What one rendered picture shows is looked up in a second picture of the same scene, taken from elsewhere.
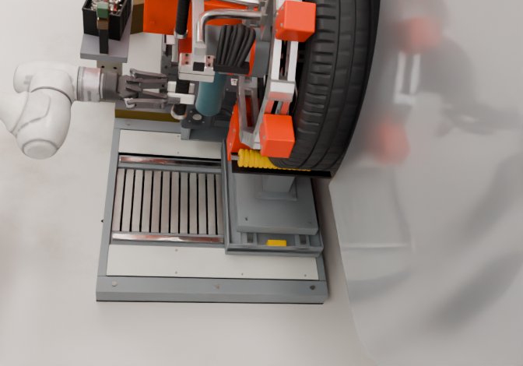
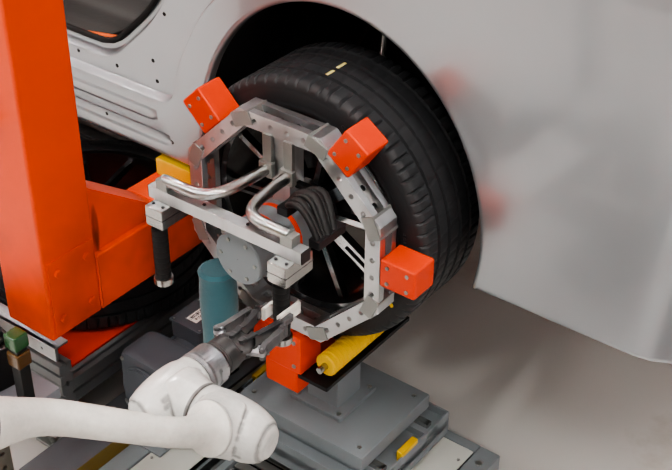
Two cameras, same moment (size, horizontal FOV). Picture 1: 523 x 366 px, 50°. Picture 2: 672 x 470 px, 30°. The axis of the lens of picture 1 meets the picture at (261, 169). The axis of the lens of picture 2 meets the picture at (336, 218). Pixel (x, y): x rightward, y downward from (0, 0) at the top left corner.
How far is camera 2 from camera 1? 1.58 m
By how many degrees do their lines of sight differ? 30
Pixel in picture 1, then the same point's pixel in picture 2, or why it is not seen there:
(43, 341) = not seen: outside the picture
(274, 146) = (421, 278)
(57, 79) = (193, 376)
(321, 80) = (416, 183)
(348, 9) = (383, 106)
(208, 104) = not seen: hidden behind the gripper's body
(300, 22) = (372, 140)
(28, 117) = (237, 416)
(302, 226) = (413, 405)
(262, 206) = (356, 423)
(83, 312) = not seen: outside the picture
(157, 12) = (65, 299)
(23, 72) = (155, 399)
